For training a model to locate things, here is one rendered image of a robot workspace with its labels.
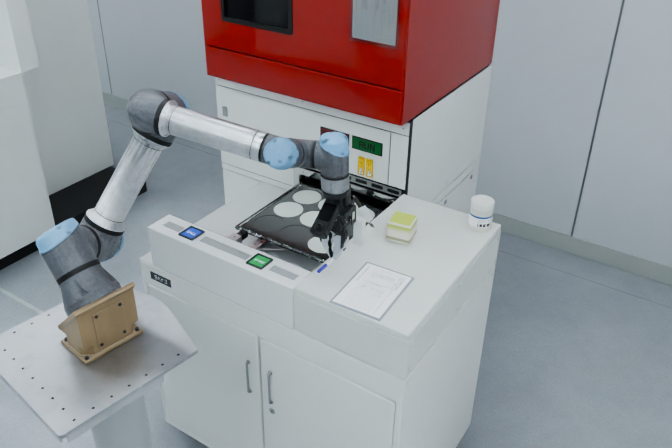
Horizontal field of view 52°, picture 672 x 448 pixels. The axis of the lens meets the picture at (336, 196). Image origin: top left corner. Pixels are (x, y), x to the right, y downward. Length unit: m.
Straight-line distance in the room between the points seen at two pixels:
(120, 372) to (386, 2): 1.25
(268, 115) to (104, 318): 1.00
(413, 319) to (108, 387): 0.78
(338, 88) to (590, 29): 1.59
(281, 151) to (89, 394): 0.76
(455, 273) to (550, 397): 1.21
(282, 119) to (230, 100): 0.24
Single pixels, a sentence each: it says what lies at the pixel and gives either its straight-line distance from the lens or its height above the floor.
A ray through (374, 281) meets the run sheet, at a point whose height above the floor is 0.97.
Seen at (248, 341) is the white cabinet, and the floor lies 0.69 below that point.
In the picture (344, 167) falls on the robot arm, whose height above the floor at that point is 1.28.
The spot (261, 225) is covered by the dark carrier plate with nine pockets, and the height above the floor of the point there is 0.90.
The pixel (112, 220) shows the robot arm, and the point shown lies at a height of 1.08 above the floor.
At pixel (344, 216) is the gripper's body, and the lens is 1.83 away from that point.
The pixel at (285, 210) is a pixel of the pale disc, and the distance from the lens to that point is 2.31.
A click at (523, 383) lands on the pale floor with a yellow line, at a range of 3.06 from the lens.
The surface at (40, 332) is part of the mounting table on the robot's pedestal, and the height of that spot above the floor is 0.82.
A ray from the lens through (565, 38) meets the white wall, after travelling 3.51.
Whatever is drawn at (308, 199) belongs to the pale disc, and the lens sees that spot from 2.37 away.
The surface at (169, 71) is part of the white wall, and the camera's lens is 5.10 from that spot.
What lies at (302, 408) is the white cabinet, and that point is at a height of 0.53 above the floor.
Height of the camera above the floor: 2.08
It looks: 30 degrees down
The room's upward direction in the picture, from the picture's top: 1 degrees clockwise
